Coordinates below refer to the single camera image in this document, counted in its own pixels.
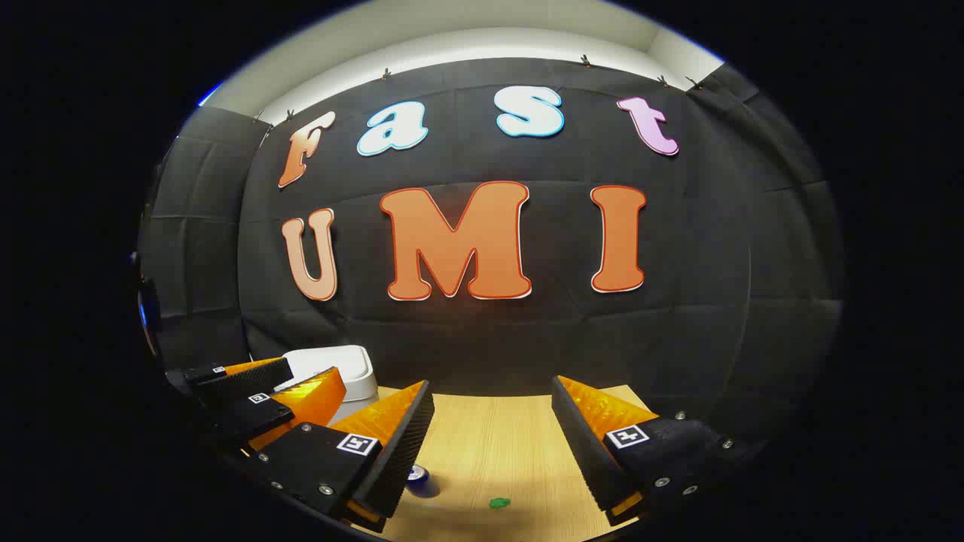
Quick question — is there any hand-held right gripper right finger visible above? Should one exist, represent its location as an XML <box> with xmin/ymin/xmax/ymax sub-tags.
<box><xmin>551</xmin><ymin>375</ymin><xmax>761</xmax><ymax>528</ymax></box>

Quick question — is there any white desktop garbage bin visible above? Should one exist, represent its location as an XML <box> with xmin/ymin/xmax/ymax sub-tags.
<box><xmin>273</xmin><ymin>345</ymin><xmax>380</xmax><ymax>426</ymax></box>

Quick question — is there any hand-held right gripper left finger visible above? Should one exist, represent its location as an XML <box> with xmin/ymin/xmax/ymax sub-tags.
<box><xmin>249</xmin><ymin>379</ymin><xmax>436</xmax><ymax>535</ymax></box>

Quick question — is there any wooden desktop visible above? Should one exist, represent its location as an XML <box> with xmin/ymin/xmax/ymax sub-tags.
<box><xmin>350</xmin><ymin>385</ymin><xmax>664</xmax><ymax>542</ymax></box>

